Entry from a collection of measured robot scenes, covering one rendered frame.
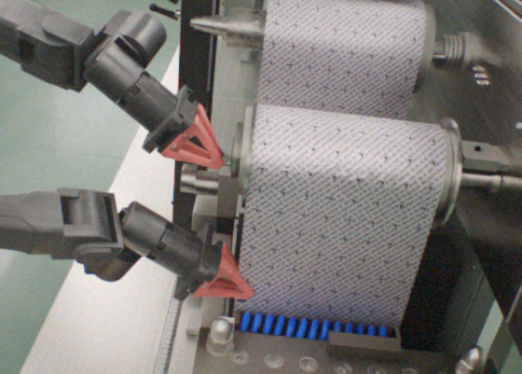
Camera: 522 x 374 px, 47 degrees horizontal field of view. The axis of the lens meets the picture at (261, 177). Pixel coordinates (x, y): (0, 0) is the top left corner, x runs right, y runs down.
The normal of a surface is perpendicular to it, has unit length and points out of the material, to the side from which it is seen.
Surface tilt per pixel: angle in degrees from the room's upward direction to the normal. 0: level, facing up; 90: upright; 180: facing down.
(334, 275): 90
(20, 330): 0
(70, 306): 0
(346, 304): 90
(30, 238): 108
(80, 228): 29
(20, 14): 24
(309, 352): 0
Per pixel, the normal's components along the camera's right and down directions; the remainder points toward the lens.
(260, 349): 0.11, -0.85
